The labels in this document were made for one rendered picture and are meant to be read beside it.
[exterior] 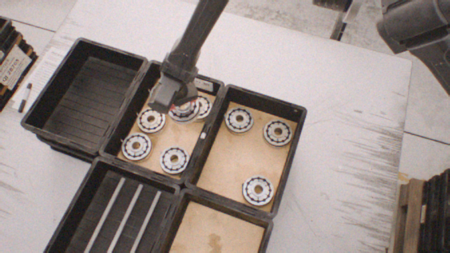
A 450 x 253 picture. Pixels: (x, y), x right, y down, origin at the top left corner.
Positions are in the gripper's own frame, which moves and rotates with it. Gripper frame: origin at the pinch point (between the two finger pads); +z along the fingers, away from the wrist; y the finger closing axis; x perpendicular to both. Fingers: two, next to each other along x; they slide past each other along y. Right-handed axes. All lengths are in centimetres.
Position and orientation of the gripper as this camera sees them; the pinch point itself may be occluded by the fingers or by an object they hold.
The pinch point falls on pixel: (182, 104)
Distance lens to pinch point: 106.6
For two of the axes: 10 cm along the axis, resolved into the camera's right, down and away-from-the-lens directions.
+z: 0.3, 3.6, 9.3
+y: 9.3, -3.6, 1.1
